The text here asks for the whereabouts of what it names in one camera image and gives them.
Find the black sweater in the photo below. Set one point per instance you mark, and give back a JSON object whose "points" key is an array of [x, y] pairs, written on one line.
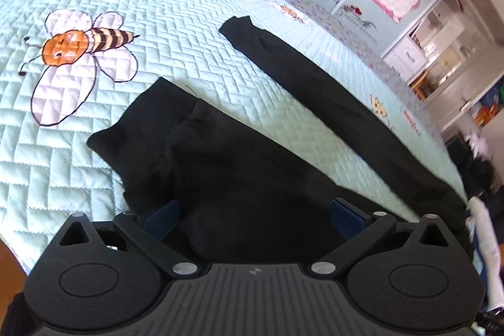
{"points": [[244, 170]]}

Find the mint green quilted bedspread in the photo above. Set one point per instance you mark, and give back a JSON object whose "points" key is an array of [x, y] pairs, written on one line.
{"points": [[157, 5]]}

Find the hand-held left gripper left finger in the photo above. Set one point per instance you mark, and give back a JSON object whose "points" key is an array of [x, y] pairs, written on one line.
{"points": [[163, 220]]}

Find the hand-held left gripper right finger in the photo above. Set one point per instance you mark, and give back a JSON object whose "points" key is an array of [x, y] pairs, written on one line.
{"points": [[346, 220]]}

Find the clothes pile on dark chair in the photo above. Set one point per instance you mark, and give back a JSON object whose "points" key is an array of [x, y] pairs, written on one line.
{"points": [[476, 162]]}

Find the colourful packets on shelf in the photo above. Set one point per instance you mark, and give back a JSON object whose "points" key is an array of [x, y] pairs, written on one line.
{"points": [[490, 107]]}

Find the white folded clothes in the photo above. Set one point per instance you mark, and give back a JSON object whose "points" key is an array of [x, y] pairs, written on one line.
{"points": [[486, 241]]}

